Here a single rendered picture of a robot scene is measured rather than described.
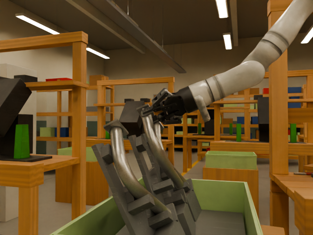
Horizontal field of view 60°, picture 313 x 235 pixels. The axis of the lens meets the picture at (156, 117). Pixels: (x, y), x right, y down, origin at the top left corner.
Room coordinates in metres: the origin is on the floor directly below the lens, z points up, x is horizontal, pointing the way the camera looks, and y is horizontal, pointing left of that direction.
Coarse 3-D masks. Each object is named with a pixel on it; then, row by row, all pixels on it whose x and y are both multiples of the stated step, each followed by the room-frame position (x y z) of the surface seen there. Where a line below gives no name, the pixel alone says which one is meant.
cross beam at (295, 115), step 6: (288, 108) 1.68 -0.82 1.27; (294, 108) 1.67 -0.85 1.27; (300, 108) 1.66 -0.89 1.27; (306, 108) 1.66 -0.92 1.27; (312, 108) 1.65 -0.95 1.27; (288, 114) 1.68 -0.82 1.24; (294, 114) 1.67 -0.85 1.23; (300, 114) 1.66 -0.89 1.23; (306, 114) 1.66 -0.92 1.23; (312, 114) 1.65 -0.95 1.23; (288, 120) 1.68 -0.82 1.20; (294, 120) 1.67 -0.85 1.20; (300, 120) 1.66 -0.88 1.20; (306, 120) 1.66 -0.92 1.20; (312, 120) 1.65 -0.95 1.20
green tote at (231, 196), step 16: (208, 192) 1.06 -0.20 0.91; (224, 192) 1.04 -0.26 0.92; (240, 192) 1.03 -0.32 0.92; (96, 208) 0.72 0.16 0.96; (112, 208) 0.82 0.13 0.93; (208, 208) 1.06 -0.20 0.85; (224, 208) 1.04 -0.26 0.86; (240, 208) 1.03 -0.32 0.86; (80, 224) 0.64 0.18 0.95; (96, 224) 0.72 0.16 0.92; (112, 224) 0.82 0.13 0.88; (256, 224) 0.60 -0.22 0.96
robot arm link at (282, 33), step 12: (300, 0) 0.75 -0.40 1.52; (312, 0) 0.74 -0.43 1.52; (288, 12) 0.74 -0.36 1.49; (300, 12) 0.74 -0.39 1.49; (312, 12) 0.76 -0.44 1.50; (276, 24) 0.73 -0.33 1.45; (288, 24) 0.71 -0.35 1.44; (300, 24) 0.73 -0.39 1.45; (264, 36) 0.75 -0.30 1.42; (276, 36) 0.72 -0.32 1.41; (288, 36) 0.72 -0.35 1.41
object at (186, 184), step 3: (162, 171) 0.96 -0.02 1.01; (162, 174) 0.95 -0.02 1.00; (165, 174) 0.94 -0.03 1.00; (162, 177) 0.94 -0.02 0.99; (165, 177) 0.94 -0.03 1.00; (186, 183) 1.00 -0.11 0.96; (174, 186) 1.02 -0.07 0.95; (183, 186) 1.00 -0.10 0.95; (186, 186) 0.99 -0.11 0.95; (189, 186) 1.02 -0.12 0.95; (174, 189) 1.01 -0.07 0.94; (177, 189) 1.00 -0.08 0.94; (186, 189) 1.01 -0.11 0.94; (189, 189) 1.01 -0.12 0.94
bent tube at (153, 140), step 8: (144, 120) 0.79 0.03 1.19; (152, 120) 0.79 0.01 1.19; (144, 128) 0.77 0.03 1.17; (152, 128) 0.76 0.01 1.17; (152, 136) 0.75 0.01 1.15; (152, 144) 0.74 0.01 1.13; (152, 152) 0.75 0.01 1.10; (160, 152) 0.75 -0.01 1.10; (160, 160) 0.75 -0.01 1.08; (168, 160) 0.78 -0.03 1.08; (168, 168) 0.78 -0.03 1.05; (168, 176) 0.82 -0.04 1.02; (176, 176) 0.83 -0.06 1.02; (176, 184) 0.86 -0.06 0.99
